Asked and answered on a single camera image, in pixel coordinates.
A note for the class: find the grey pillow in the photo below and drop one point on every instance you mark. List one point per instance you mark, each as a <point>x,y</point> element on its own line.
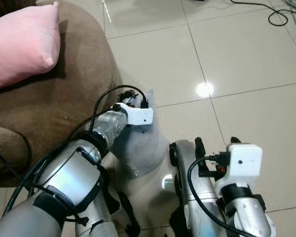
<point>140,153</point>

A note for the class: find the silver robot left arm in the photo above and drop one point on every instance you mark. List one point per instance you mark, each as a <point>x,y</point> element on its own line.
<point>69,180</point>

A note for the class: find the brown round sofa chair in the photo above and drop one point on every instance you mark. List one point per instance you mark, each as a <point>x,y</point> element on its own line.
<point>49,108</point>

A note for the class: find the pink pillow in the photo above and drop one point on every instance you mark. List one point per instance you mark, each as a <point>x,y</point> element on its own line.
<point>19,47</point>

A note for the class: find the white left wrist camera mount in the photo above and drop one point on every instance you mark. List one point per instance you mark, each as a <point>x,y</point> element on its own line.
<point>138,116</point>

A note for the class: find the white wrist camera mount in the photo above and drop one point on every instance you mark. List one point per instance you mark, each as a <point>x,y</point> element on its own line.
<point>138,116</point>
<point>244,160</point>

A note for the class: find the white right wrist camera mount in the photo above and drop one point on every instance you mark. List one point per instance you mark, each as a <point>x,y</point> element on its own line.
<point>244,160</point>

